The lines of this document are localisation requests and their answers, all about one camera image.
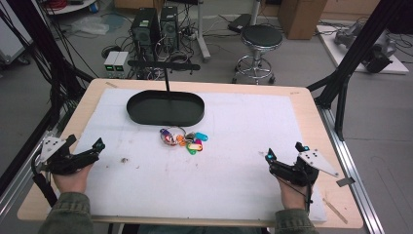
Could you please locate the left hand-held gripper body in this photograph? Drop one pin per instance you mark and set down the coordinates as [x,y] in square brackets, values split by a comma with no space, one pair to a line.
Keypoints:
[61,161]

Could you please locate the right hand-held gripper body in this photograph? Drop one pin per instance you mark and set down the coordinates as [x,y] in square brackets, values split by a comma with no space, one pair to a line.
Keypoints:
[302,170]

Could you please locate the black key rack with tray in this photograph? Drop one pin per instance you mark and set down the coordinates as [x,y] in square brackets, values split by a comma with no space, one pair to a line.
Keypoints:
[165,109]

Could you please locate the key bunch with colourful tags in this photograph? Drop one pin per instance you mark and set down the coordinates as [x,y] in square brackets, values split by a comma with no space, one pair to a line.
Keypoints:
[184,140]

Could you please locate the person's left hand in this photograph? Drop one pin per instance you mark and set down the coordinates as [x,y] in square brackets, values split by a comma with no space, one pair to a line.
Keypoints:
[72,182]

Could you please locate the person's right hand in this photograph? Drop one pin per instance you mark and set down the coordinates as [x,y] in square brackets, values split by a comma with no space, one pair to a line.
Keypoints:
[292,195]

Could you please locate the grey tape piece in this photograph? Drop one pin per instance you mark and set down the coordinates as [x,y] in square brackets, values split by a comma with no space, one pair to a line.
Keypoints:
[345,181]

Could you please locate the tan tape strip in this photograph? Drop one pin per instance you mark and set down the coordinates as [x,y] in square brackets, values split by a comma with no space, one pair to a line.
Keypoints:
[335,211]

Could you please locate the white foam mat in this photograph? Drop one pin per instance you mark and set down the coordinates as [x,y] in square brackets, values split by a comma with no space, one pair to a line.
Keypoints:
[201,182]

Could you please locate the white power supply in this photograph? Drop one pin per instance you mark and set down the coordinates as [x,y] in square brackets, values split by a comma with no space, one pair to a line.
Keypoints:
[121,63]
[110,63]

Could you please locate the white floor board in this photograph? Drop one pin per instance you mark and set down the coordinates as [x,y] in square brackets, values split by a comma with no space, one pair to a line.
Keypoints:
[334,52]

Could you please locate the black round stool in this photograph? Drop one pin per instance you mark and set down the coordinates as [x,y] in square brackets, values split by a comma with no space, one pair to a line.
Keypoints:
[261,37]

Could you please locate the clear plastic bag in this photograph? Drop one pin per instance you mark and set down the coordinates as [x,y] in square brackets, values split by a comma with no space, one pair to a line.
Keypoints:
[91,25]

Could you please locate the black computer tower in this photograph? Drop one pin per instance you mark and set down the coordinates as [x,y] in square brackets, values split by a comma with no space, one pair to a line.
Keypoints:
[169,27]
[144,31]

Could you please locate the grey robot device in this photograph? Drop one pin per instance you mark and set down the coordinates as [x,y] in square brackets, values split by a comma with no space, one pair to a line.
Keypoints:
[380,52]

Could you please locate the cardboard box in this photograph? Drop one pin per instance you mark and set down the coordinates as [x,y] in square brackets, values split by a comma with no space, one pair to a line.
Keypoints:
[300,18]

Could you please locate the white round table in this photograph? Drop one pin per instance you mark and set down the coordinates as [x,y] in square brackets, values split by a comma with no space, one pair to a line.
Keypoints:
[73,7]

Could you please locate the black flat box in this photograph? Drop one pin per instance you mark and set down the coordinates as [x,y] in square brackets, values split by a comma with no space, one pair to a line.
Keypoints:
[239,22]

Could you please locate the white desk leg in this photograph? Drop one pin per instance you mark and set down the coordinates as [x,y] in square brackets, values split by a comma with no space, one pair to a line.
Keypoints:
[202,35]

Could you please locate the aluminium rail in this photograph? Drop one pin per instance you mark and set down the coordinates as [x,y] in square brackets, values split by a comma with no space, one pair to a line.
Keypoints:
[354,175]
[19,182]

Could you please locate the black metal frame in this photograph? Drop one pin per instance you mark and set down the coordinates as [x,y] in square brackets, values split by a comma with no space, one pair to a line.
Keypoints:
[39,45]
[354,52]

